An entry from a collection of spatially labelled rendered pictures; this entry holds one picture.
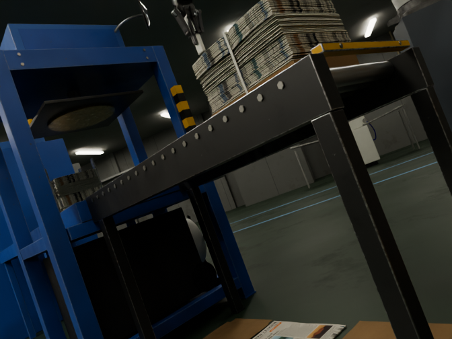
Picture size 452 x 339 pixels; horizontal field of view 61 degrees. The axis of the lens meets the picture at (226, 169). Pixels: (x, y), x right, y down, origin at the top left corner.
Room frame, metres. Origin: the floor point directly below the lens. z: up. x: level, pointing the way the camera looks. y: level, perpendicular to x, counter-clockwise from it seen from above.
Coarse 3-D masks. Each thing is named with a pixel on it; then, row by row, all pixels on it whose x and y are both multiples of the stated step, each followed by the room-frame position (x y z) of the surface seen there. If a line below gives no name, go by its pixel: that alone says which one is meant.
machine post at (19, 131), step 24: (0, 72) 1.65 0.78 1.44; (0, 96) 1.63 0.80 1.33; (24, 120) 1.67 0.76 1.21; (24, 144) 1.65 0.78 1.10; (24, 168) 1.63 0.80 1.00; (48, 192) 1.67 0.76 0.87; (48, 216) 1.65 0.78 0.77; (48, 240) 1.63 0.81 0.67; (72, 264) 1.66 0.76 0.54; (72, 288) 1.64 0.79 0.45; (72, 312) 1.64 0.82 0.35; (96, 336) 1.66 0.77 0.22
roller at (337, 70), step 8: (360, 64) 1.02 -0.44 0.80; (368, 64) 1.04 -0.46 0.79; (376, 64) 1.06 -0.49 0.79; (384, 64) 1.09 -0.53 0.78; (336, 72) 0.91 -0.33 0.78; (344, 72) 0.93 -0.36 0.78; (352, 72) 0.96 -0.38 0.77; (360, 72) 0.98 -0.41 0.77; (368, 72) 1.01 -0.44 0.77; (376, 72) 1.04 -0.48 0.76; (384, 72) 1.08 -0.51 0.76; (392, 72) 1.12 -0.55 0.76; (336, 80) 0.91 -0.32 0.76; (344, 80) 0.94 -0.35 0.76; (352, 80) 0.97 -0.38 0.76; (360, 80) 1.00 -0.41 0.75; (368, 80) 1.04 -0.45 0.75; (376, 80) 1.10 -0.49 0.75
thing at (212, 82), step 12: (216, 48) 1.12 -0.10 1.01; (204, 60) 1.17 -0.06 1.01; (216, 60) 1.14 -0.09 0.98; (204, 72) 1.19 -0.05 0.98; (216, 72) 1.16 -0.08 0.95; (228, 72) 1.12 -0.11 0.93; (204, 84) 1.21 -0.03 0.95; (216, 84) 1.17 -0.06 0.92; (228, 84) 1.14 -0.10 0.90; (216, 96) 1.20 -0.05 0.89; (228, 96) 1.15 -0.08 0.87; (216, 108) 1.21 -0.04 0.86
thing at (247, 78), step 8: (224, 40) 1.09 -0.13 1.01; (232, 40) 1.07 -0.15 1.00; (224, 48) 1.10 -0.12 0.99; (232, 48) 1.08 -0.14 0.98; (240, 56) 1.06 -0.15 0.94; (232, 64) 1.10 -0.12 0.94; (240, 64) 1.07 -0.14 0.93; (232, 72) 1.11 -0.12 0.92; (240, 72) 1.09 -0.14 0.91; (248, 72) 1.06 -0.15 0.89; (240, 80) 1.10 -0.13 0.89; (248, 80) 1.07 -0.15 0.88; (240, 88) 1.11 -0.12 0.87; (248, 88) 1.08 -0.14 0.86
